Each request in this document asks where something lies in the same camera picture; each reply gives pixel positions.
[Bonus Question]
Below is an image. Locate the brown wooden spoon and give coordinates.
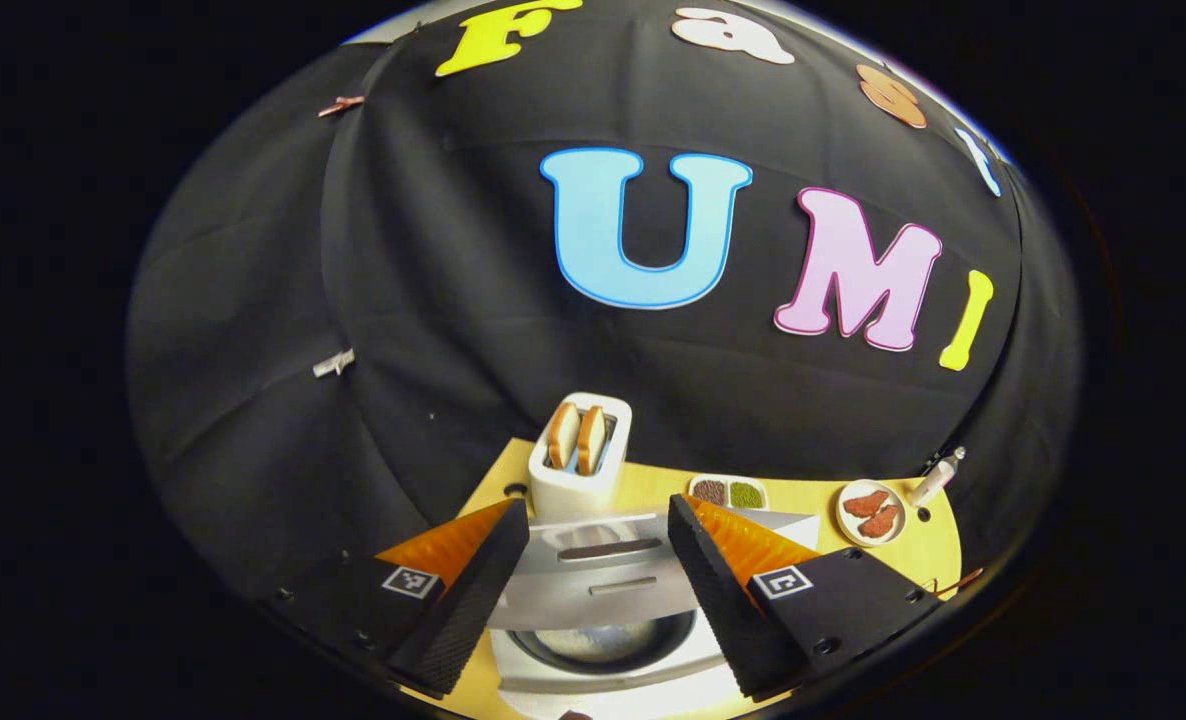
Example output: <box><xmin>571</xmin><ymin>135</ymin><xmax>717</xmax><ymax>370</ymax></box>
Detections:
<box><xmin>928</xmin><ymin>568</ymin><xmax>984</xmax><ymax>599</ymax></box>

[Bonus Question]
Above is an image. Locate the round white plate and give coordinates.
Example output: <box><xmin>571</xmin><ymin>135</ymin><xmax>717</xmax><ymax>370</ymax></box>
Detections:
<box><xmin>837</xmin><ymin>479</ymin><xmax>907</xmax><ymax>548</ymax></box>

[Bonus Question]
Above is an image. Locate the white divided bean dish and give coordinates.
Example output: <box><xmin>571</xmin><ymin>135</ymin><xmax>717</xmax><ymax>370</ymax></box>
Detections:
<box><xmin>688</xmin><ymin>474</ymin><xmax>769</xmax><ymax>513</ymax></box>

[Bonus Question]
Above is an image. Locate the clear bottle with pink label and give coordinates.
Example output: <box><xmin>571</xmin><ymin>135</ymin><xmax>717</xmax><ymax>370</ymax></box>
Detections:
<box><xmin>908</xmin><ymin>446</ymin><xmax>967</xmax><ymax>508</ymax></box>

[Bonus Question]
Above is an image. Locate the white toaster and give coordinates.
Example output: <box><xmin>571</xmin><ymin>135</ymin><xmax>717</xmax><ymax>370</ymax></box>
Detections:
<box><xmin>528</xmin><ymin>392</ymin><xmax>633</xmax><ymax>521</ymax></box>

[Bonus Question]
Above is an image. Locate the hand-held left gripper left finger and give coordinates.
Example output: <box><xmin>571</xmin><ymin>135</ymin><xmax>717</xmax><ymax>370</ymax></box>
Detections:
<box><xmin>273</xmin><ymin>498</ymin><xmax>532</xmax><ymax>699</ymax></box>

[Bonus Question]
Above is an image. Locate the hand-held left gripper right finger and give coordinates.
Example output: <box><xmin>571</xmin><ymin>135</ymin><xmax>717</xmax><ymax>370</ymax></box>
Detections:
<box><xmin>667</xmin><ymin>493</ymin><xmax>944</xmax><ymax>701</ymax></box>

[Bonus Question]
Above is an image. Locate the toast bread slice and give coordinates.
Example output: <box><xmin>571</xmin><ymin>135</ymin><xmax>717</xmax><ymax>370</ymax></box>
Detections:
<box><xmin>576</xmin><ymin>405</ymin><xmax>608</xmax><ymax>476</ymax></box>
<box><xmin>547</xmin><ymin>401</ymin><xmax>582</xmax><ymax>471</ymax></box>

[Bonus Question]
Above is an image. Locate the white rice cooker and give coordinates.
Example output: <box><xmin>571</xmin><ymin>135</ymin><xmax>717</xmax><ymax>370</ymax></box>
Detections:
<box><xmin>488</xmin><ymin>508</ymin><xmax>822</xmax><ymax>720</ymax></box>

